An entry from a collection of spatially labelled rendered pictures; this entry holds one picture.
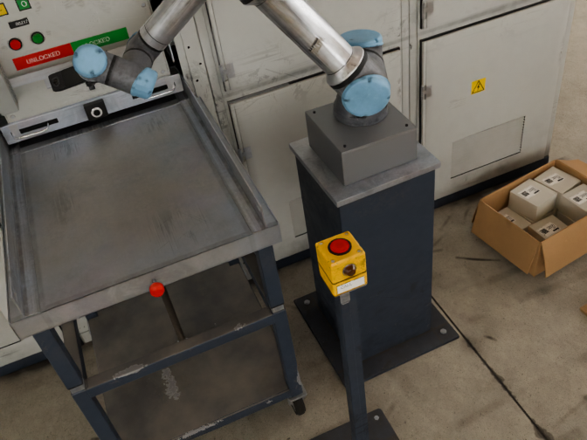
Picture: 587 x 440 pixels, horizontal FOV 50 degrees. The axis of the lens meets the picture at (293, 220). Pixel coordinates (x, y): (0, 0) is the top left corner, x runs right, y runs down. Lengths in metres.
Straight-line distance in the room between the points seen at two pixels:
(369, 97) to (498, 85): 1.11
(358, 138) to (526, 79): 1.11
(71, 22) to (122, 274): 0.77
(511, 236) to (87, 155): 1.51
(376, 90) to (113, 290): 0.75
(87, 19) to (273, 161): 0.76
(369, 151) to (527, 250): 0.95
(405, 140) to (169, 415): 1.07
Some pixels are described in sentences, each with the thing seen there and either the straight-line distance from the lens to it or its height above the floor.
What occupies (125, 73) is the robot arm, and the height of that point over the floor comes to 1.14.
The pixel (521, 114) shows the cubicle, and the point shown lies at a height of 0.35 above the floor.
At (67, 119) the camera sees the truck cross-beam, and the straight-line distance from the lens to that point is 2.00.
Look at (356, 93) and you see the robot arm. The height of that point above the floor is 1.04.
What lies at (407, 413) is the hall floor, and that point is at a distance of 2.10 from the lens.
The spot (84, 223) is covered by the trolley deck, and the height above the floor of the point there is 0.85.
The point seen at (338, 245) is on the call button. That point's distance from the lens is 1.29.
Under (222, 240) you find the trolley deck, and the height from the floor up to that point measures 0.85.
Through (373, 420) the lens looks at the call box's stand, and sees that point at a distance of 2.08.
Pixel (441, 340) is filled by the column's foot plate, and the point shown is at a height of 0.02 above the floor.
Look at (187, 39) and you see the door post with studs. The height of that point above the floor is 1.03.
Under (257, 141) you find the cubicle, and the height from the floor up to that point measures 0.63.
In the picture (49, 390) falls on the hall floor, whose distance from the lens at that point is 2.46.
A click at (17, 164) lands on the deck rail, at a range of 1.95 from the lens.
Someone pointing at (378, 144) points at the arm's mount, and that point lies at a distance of 1.66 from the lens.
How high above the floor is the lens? 1.81
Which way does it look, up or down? 41 degrees down
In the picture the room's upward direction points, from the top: 10 degrees counter-clockwise
